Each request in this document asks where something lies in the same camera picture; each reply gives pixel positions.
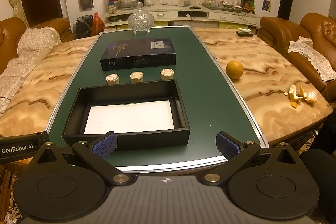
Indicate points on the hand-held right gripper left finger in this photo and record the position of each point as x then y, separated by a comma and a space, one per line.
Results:
106, 144

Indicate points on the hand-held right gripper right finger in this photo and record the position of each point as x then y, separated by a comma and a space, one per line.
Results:
225, 145

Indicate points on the black box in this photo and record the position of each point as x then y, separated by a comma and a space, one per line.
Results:
126, 139

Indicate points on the small round tin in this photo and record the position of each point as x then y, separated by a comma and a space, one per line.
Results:
137, 77
167, 74
113, 80

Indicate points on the dark blue box lid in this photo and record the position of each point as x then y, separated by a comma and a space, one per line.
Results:
136, 49

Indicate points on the white box insert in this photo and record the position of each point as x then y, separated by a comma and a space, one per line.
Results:
131, 116

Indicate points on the green desk mat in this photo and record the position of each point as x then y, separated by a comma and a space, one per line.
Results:
210, 87

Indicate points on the orange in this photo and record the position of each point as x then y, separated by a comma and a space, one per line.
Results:
234, 70

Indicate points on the orange peel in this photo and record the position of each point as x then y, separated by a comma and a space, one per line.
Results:
309, 96

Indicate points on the white lace sofa cover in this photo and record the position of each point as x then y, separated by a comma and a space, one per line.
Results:
315, 56
29, 43

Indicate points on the person's dark clothing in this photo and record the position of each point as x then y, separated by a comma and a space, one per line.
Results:
323, 187

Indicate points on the black remote control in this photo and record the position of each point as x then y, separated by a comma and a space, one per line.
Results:
244, 33

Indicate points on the brown leather sofa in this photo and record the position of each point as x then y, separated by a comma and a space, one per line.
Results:
278, 32
10, 32

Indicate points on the white tissue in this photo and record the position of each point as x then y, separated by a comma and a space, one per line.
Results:
244, 29

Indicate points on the orange plastic bag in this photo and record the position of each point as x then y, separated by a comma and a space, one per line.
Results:
98, 26

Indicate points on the black mesh trash bin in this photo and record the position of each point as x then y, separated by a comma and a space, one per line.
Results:
82, 27

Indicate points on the yellow bundle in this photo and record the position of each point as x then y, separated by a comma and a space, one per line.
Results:
223, 24
160, 23

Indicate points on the crystal candy dish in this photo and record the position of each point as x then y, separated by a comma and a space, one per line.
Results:
140, 19

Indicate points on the white television cabinet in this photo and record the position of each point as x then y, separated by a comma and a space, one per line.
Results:
194, 14

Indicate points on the tea tray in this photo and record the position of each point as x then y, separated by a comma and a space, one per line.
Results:
221, 6

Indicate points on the lidded glass jar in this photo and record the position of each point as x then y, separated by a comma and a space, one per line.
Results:
113, 2

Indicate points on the glass bowl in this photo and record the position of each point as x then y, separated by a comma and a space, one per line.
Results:
129, 3

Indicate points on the small glass dish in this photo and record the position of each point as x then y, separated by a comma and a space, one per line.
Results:
148, 2

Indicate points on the colourful wall picture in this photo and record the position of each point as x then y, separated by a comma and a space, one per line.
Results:
267, 3

